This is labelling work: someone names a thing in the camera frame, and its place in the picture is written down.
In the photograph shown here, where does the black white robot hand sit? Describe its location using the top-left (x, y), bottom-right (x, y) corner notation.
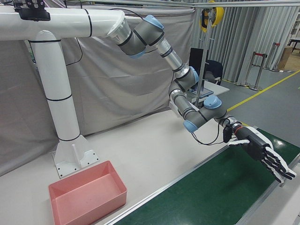
top-left (228, 125), bottom-right (297, 183)

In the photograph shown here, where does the pink plastic basket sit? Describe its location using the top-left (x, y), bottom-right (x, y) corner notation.
top-left (48, 160), bottom-right (128, 225)

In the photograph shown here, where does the silver barrier stanchion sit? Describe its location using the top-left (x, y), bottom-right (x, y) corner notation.
top-left (245, 52), bottom-right (257, 91)
top-left (254, 53), bottom-right (268, 91)

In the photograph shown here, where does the green conveyor belt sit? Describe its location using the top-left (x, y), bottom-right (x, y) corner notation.
top-left (99, 126), bottom-right (300, 225)
top-left (119, 127), bottom-right (300, 225)

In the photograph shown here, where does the black office chair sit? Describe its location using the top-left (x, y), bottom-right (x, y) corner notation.
top-left (205, 60), bottom-right (224, 85)

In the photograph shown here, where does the brown cardboard box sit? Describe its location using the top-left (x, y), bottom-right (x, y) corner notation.
top-left (278, 45), bottom-right (293, 72)

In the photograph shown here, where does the black computer monitor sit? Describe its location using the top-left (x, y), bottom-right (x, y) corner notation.
top-left (189, 47), bottom-right (204, 78)

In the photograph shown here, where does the grey fabric curtain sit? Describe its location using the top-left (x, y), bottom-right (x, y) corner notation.
top-left (0, 0), bottom-right (204, 176)

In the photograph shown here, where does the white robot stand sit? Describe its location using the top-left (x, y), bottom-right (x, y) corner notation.
top-left (0, 7), bottom-right (126, 180)

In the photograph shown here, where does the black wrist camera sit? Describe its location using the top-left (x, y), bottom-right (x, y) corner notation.
top-left (222, 125), bottom-right (233, 143)

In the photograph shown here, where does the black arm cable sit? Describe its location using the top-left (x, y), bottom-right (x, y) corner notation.
top-left (191, 121), bottom-right (227, 146)

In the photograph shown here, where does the yellow hose reel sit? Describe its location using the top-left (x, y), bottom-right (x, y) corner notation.
top-left (199, 6), bottom-right (225, 33)

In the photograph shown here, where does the black camera on mount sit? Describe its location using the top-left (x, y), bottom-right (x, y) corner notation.
top-left (13, 0), bottom-right (51, 22)

